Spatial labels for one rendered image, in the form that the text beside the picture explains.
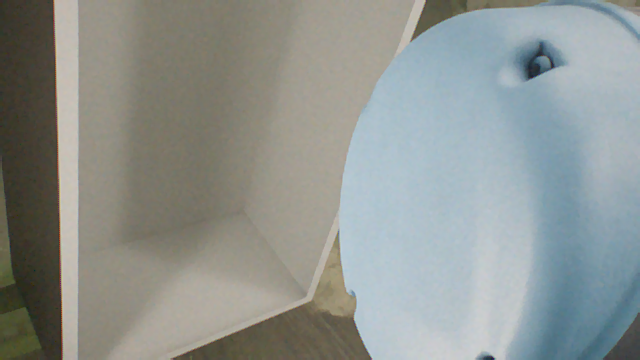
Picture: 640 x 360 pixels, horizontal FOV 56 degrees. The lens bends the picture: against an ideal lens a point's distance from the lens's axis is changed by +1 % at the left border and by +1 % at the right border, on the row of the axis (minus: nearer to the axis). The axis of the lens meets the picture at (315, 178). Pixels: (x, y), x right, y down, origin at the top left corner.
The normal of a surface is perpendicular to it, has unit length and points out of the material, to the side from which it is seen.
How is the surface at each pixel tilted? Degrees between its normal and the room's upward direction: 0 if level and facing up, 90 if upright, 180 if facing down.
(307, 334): 0
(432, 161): 83
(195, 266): 11
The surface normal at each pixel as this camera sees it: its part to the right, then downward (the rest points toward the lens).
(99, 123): 0.56, 0.62
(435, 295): -0.91, -0.04
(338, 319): 0.12, -0.86
